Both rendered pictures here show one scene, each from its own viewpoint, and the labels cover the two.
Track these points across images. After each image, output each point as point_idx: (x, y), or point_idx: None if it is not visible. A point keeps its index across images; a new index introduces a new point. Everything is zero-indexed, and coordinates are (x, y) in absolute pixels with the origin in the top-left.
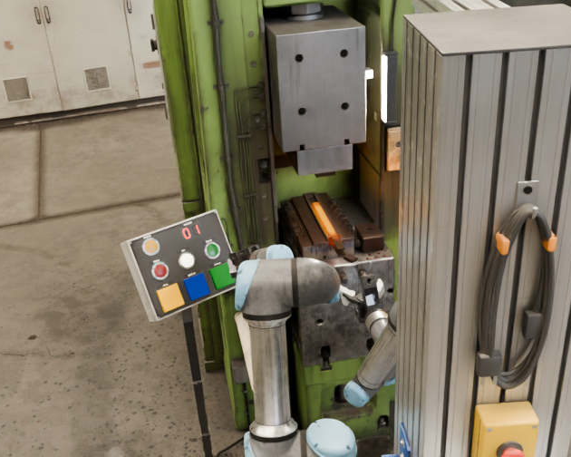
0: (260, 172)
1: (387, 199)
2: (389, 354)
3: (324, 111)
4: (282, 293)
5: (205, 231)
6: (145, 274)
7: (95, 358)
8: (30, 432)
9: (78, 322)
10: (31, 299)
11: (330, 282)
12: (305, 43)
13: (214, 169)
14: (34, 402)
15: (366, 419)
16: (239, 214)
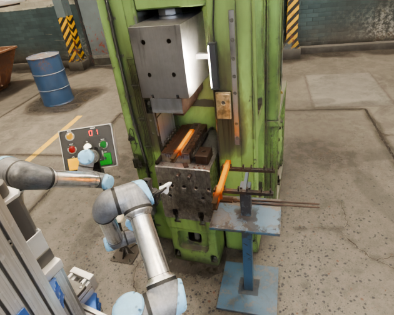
0: (149, 107)
1: (220, 135)
2: (102, 229)
3: (161, 76)
4: (2, 179)
5: (101, 134)
6: (64, 149)
7: (125, 182)
8: (80, 206)
9: (131, 163)
10: (122, 148)
11: (29, 179)
12: (145, 33)
13: (122, 101)
14: (91, 194)
15: (204, 254)
16: (139, 128)
